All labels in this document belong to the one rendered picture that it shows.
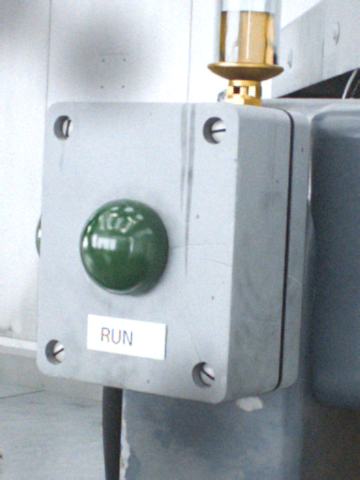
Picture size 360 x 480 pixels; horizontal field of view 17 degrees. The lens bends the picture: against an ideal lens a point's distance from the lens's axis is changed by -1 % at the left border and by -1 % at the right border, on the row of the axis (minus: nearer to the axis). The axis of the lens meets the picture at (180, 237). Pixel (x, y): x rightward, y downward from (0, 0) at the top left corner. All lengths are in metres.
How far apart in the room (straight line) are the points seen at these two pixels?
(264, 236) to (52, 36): 6.94
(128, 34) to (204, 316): 6.60
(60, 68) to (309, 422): 6.85
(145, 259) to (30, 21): 7.07
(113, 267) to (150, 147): 0.04
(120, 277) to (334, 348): 0.08
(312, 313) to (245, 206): 0.06
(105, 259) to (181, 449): 0.09
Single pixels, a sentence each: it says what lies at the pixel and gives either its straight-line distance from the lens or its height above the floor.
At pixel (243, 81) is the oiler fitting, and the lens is 0.45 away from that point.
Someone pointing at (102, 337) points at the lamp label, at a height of 1.26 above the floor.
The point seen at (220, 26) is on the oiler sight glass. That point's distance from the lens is 0.46.
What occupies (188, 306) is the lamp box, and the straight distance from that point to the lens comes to 0.37.
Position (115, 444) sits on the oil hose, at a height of 1.20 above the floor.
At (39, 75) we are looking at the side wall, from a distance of 7.34.
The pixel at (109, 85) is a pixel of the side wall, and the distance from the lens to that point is 7.00.
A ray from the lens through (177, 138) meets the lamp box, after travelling 0.37.
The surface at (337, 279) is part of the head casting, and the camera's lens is 0.41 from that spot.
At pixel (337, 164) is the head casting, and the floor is 1.31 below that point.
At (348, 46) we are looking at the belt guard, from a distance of 0.66.
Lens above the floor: 1.31
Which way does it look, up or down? 3 degrees down
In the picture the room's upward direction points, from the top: 3 degrees clockwise
